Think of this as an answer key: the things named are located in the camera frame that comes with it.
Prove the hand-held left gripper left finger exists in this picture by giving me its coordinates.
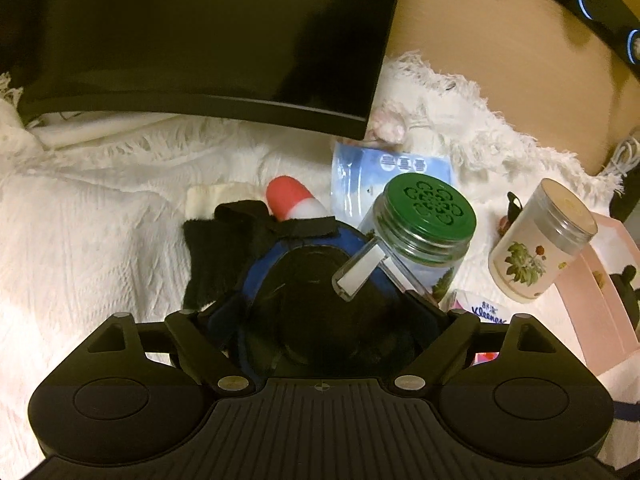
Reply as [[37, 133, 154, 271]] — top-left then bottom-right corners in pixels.
[[86, 311, 252, 397]]

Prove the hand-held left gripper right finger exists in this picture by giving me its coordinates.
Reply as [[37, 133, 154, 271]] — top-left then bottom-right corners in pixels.
[[393, 308, 552, 397]]

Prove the black and blue soft brace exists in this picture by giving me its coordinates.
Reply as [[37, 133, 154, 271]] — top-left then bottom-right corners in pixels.
[[181, 200, 448, 378]]

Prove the pink box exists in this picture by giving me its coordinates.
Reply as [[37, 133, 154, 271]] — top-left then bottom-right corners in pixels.
[[552, 212, 640, 378]]

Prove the pink fuzzy plush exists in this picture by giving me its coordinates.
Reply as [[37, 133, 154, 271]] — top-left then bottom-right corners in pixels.
[[371, 102, 407, 145]]

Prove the white tissue pack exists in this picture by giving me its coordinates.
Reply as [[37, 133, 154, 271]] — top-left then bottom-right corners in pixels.
[[439, 289, 512, 327]]

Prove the clear plastic tab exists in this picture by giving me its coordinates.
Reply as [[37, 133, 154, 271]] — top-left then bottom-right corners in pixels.
[[332, 240, 387, 302]]

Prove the glass jar with green lid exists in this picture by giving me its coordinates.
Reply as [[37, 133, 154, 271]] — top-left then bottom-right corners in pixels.
[[356, 172, 477, 308]]

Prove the frosted jar with flower print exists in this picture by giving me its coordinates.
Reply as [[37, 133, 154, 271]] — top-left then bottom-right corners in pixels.
[[488, 178, 599, 304]]

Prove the white knit blanket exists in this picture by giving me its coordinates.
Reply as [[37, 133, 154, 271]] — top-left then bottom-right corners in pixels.
[[0, 50, 626, 441]]

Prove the red and white capsule plush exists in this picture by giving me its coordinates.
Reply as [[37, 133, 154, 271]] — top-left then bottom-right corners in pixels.
[[265, 175, 327, 222]]

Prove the blue wet wipes pack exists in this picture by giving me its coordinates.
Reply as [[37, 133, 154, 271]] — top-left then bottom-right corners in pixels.
[[330, 141, 455, 233]]

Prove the black round-eared figure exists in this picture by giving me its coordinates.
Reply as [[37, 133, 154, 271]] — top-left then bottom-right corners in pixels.
[[606, 265, 640, 333]]

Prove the black monitor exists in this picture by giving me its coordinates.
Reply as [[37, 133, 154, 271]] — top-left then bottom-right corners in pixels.
[[0, 0, 407, 142]]

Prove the white cable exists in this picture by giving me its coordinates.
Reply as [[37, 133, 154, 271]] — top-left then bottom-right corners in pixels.
[[606, 137, 640, 176]]

